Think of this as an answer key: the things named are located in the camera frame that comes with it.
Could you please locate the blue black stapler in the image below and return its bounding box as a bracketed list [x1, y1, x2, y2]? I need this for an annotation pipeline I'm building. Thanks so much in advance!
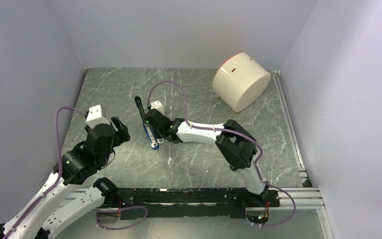
[134, 96, 159, 150]

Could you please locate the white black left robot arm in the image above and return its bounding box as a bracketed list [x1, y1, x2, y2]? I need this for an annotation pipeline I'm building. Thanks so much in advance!
[0, 115, 130, 239]

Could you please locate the cream cylindrical container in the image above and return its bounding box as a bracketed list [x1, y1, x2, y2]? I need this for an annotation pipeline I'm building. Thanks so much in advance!
[212, 52, 271, 112]

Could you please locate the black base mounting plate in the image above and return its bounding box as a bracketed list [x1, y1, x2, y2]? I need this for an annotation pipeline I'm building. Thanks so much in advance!
[101, 187, 280, 220]

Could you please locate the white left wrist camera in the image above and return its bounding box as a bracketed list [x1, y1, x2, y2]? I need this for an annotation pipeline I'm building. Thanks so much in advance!
[86, 105, 110, 129]

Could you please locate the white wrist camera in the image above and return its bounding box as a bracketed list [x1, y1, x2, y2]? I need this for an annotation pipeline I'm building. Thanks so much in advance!
[150, 100, 165, 115]
[86, 105, 110, 129]

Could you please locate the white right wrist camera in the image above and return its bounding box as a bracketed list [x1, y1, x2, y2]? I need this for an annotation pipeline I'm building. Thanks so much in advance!
[150, 100, 165, 115]

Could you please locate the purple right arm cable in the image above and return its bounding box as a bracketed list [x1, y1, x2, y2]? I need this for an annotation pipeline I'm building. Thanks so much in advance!
[147, 80, 296, 228]

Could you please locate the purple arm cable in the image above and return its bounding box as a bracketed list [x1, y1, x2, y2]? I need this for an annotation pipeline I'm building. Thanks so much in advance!
[1, 106, 149, 239]
[147, 80, 296, 228]

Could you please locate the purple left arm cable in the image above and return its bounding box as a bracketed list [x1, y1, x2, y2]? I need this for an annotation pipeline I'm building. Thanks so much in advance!
[1, 106, 149, 239]

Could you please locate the aluminium frame rail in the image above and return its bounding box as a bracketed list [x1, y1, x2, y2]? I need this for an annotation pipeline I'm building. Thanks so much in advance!
[59, 67, 324, 239]

